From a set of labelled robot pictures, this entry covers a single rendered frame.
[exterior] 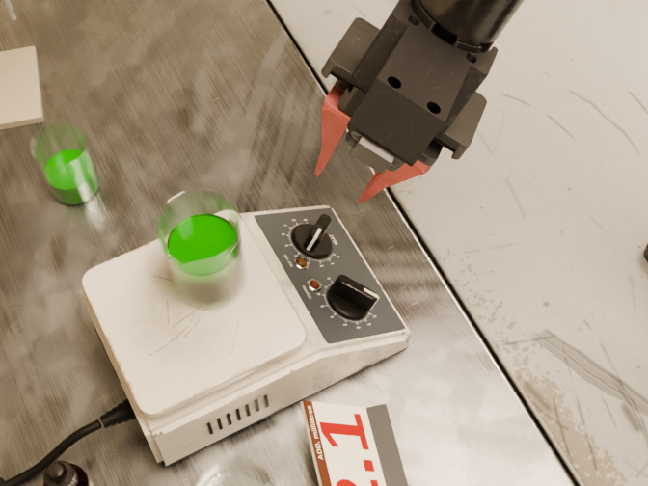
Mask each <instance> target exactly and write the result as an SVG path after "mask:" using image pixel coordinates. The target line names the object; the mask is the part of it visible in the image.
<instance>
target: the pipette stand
mask: <svg viewBox="0 0 648 486"><path fill-rule="evenodd" d="M41 122H43V111H42V102H41V84H40V75H39V65H38V55H37V50H36V47H35V46H29V47H23V48H18V49H13V50H7V51H2V52H0V130H3V129H9V128H14V127H20V126H24V125H30V124H35V123H41Z"/></svg>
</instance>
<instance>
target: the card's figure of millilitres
mask: <svg viewBox="0 0 648 486"><path fill-rule="evenodd" d="M313 409H314V413H315V417H316V421H317V425H318V430H319V434H320V438H321V442H322V446H323V450H324V454H325V458H326V462H327V467H328V471H329V475H330V478H331V483H332V486H381V485H380V481H379V477H378V473H377V470H376V466H375V463H374V459H373V455H372V451H371V447H370V443H369V439H368V436H367V433H366V429H365V422H364V418H363V415H362V411H361V410H357V409H348V408H339V407H330V406H321V405H313Z"/></svg>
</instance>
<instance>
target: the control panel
mask: <svg viewBox="0 0 648 486"><path fill-rule="evenodd" d="M322 214H327V215H329V216H330V217H331V219H332V222H331V224H330V226H329V227H328V228H327V230H326V233H327V234H328V235H329V236H330V238H331V240H332V243H333V250H332V251H331V253H330V254H329V255H328V256H327V257H325V258H312V257H309V256H306V255H304V254H303V253H302V252H300V251H299V250H298V249H297V248H296V246H295V245H294V243H293V241H292V237H291V234H292V232H293V230H294V229H295V227H296V226H298V225H300V224H312V225H315V223H316V222H317V220H318V219H319V217H320V216H321V215H322ZM254 216H255V219H256V222H257V224H258V225H259V227H260V229H261V230H262V232H263V234H264V236H265V237H266V239H267V241H268V243H269V244H270V246H271V248H272V249H273V251H274V253H275V255H276V256H277V258H278V260H279V262H280V263H281V265H282V267H283V269H284V271H285V273H286V274H287V276H288V277H289V279H290V280H291V282H292V284H293V286H294V287H295V289H296V291H297V292H298V294H299V296H300V298H301V299H302V301H303V303H304V305H305V306H306V308H307V310H308V311H309V313H310V316H311V317H312V319H313V321H314V323H315V324H316V326H317V328H318V329H319V331H320V333H321V335H322V336H323V337H324V339H325V340H326V341H327V343H328V344H329V343H337V342H342V341H347V340H351V339H356V338H366V337H371V336H376V335H381V334H385V333H390V332H395V331H400V330H403V329H406V328H405V326H404V324H403V323H402V321H401V320H400V318H399V316H398V315H397V313H396V312H395V310H394V308H393V307H392V305H391V303H390V301H389V300H388V298H387V297H386V295H385V293H384V292H383V290H382V289H381V287H380V285H379V284H378V283H377V282H376V280H375V278H374V277H373V275H372V274H371V272H370V270H369V269H368V267H367V266H366V264H365V262H364V260H363V259H362V257H361V255H360V254H359V252H358V251H357V249H356V247H355V246H354V244H353V243H352V241H351V239H350V238H349V236H348V235H347V233H346V231H345V230H344V228H343V227H342V225H341V223H340V222H339V220H338V218H337V216H336V215H335V213H334V212H333V210H332V209H331V208H320V209H311V210H300V211H290V212H281V213H271V214H260V215H254ZM298 258H303V259H304V260H305V261H306V262H307V266H306V267H301V266H300V265H298V263H297V261H296V260H297V259H298ZM339 275H345V276H347V277H349V278H350V279H352V280H354V281H356V282H357V283H359V284H362V285H364V286H365V287H367V288H369V289H371V290H372V291H374V292H376V293H377V295H378V297H379V300H378V301H377V302H376V304H375V305H374V306H373V308H372V309H371V310H369V311H368V313H367V315H366V316H365V317H364V318H362V319H360V320H351V319H347V318H345V317H343V316H341V315H339V314H338V313H337V312H336V311H334V309H333V308H332V307H331V305H330V303H329V301H328V297H327V294H328V290H329V289H330V287H331V286H332V284H333V283H334V282H335V280H336V279H337V277H338V276H339ZM311 280H316V281H318V282H319V284H320V287H319V288H318V289H315V288H312V287H311V286H310V281H311Z"/></svg>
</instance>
